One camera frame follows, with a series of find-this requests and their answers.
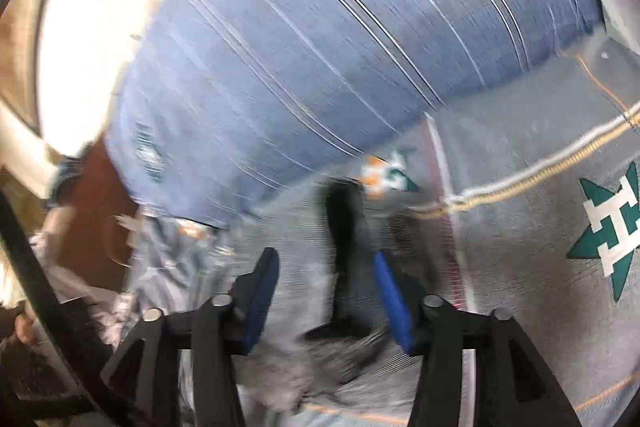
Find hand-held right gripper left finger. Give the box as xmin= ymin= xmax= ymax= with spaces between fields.
xmin=100 ymin=247 xmax=281 ymax=427

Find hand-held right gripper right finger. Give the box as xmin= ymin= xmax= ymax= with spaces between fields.
xmin=374 ymin=251 xmax=583 ymax=427

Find grey denim pants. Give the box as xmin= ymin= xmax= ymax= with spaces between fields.
xmin=130 ymin=179 xmax=451 ymax=413

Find grey star printed bed sheet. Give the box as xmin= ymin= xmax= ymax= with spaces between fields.
xmin=130 ymin=7 xmax=640 ymax=427

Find dark green cloth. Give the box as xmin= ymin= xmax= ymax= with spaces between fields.
xmin=47 ymin=157 xmax=93 ymax=210

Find blue plaid pillow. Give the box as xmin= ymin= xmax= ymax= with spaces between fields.
xmin=102 ymin=0 xmax=606 ymax=228

